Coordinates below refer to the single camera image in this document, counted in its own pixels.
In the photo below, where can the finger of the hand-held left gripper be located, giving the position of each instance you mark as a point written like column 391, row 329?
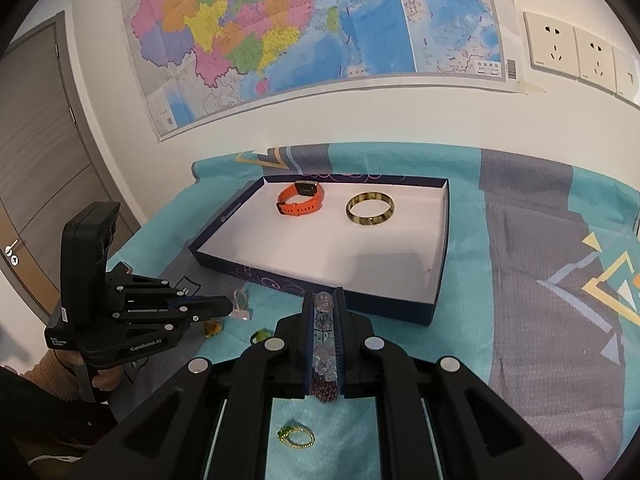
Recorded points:
column 175, row 320
column 200, row 302

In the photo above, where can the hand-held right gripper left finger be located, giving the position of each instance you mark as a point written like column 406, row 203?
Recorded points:
column 303, row 350

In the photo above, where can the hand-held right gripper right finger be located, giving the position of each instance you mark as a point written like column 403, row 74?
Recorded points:
column 341, row 340

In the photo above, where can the pink charm with clear loop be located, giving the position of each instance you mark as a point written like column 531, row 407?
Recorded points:
column 243, row 314

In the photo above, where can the dark blue box tray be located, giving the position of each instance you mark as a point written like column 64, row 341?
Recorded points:
column 325, row 250

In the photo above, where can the person's left hand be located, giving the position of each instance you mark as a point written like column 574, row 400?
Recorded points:
column 106, row 379

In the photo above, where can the amber bangle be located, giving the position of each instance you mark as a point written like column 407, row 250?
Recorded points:
column 370, row 221

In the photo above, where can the grey wooden door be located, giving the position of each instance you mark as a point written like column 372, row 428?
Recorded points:
column 40, row 135

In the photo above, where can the orange smartwatch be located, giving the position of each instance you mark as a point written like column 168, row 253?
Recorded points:
column 306, row 188

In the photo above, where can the person's dark clothing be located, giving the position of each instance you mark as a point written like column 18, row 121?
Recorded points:
column 50, row 435

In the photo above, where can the teal and grey printed blanket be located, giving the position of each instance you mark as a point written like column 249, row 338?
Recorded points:
column 525, row 260

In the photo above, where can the piece of beige tape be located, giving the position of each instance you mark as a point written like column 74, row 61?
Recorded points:
column 530, row 88

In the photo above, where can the colourful wall map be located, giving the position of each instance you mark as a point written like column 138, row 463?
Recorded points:
column 300, row 20

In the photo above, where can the white wall socket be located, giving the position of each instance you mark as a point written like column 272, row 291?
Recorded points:
column 596, row 60
column 627, row 77
column 552, row 45

